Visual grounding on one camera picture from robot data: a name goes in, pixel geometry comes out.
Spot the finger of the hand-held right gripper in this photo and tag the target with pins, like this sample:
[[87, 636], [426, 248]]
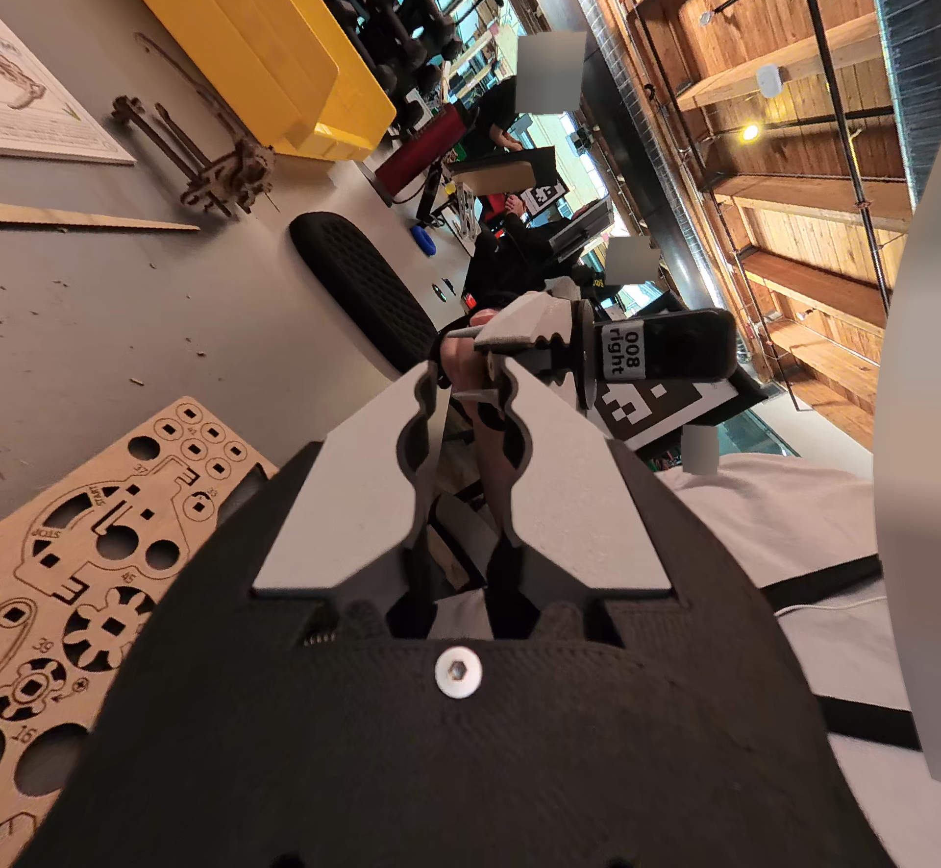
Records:
[[555, 361], [522, 320]]

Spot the person's white shirt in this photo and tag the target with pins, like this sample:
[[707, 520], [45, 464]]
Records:
[[772, 515]]

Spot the brown board black frame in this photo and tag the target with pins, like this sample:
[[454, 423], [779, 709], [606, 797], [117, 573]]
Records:
[[500, 177]]

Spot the laser-cut wooden parts sheet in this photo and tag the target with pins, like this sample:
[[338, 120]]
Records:
[[110, 471]]

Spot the person's right hand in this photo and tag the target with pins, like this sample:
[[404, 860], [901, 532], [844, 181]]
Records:
[[463, 368]]

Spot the wooden gear model assembly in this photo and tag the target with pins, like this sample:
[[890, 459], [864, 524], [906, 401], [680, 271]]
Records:
[[239, 174]]

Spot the yellow plastic bin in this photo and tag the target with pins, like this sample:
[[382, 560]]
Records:
[[242, 23]]

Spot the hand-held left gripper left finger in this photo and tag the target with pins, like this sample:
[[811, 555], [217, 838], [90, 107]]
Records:
[[338, 515]]

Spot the dark red case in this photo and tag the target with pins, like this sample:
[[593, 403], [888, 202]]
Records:
[[419, 148]]

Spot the thin wooden stick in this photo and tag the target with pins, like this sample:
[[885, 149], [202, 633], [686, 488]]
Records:
[[88, 219]]

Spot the silver ventilation duct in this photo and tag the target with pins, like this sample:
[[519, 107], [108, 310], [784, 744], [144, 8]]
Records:
[[919, 74]]

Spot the lit ceiling lamp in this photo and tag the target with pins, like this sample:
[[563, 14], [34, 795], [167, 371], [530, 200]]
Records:
[[748, 132]]

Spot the black textured pad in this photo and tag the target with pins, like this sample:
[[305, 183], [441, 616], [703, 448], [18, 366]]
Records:
[[360, 287]]

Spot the black rounded equipment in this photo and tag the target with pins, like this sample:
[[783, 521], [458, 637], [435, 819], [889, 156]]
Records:
[[412, 8]]

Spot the white ceiling device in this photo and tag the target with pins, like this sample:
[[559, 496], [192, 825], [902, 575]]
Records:
[[768, 80]]

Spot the open instruction booklet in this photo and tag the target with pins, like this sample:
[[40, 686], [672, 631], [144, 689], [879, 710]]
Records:
[[44, 118]]

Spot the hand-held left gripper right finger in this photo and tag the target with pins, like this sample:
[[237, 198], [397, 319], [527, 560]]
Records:
[[588, 515]]

